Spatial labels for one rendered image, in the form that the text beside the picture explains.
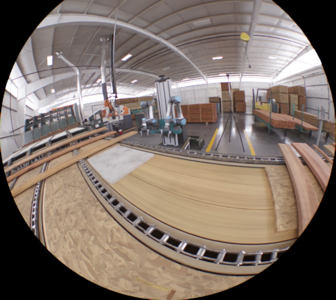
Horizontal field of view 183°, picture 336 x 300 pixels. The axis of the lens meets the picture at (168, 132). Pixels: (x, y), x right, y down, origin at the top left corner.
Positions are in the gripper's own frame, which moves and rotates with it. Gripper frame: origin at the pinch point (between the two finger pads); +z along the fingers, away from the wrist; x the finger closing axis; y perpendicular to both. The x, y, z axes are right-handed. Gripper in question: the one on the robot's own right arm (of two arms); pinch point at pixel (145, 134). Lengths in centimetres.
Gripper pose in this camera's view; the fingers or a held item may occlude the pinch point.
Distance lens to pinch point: 190.6
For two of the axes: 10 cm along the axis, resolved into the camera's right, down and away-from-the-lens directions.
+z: 1.1, 9.8, -1.6
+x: -9.3, 1.6, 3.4
